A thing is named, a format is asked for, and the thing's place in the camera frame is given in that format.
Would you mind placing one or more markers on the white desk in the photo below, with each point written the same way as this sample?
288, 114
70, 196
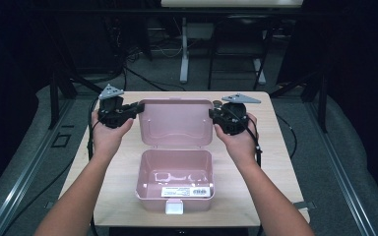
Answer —
184, 49

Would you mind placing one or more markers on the round black table grommet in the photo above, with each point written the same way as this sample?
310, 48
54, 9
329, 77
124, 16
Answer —
216, 103

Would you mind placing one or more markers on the black metal crossbar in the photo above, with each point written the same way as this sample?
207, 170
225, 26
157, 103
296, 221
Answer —
111, 12

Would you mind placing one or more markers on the person's left hand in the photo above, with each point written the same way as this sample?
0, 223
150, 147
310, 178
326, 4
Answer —
106, 141

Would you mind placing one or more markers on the grey metal table bracket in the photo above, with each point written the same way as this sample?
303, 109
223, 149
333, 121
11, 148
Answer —
305, 205
49, 205

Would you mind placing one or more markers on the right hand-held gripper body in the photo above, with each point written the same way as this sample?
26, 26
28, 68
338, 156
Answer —
233, 118

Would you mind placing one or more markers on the person's right hand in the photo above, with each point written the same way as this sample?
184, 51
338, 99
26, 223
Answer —
241, 147

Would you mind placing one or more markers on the dark cabinet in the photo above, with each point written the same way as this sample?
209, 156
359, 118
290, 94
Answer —
88, 42

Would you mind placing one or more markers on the black chair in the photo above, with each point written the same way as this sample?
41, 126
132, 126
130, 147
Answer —
239, 32

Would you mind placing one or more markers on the aluminium floor rail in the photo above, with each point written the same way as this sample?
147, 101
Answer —
29, 170
341, 170

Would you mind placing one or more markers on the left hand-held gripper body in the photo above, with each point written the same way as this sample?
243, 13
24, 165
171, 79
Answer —
113, 113

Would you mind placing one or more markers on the black metal stand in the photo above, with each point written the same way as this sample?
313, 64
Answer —
54, 98
323, 105

